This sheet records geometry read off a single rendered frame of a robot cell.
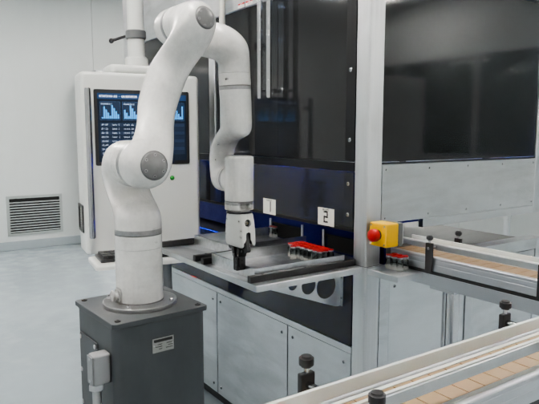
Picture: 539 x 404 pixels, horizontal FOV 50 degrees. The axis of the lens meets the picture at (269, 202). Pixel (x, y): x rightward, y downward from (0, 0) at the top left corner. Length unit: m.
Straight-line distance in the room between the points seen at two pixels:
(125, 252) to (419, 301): 1.05
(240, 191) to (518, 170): 1.21
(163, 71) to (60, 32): 5.71
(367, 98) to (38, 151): 5.57
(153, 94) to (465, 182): 1.18
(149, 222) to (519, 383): 0.91
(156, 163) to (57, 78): 5.74
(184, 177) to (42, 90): 4.65
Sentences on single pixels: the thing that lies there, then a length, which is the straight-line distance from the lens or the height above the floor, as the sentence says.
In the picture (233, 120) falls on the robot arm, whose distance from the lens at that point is 1.60.
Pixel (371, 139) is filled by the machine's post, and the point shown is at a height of 1.28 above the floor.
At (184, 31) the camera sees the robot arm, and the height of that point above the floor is 1.55.
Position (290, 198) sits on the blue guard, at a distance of 2.10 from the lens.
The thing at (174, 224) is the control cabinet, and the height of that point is 0.91.
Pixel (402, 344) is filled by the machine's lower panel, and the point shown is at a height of 0.59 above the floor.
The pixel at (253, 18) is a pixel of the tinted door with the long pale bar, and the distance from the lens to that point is 2.36.
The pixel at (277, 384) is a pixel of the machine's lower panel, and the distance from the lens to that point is 2.37.
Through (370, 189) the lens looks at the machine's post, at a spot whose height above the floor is 1.13.
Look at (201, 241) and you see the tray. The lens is 2.17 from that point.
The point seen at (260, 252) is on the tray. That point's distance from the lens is 1.96.
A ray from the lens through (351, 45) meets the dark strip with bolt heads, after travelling 1.87.
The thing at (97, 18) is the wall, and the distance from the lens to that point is 7.33.
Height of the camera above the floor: 1.30
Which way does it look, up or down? 7 degrees down
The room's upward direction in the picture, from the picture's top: straight up
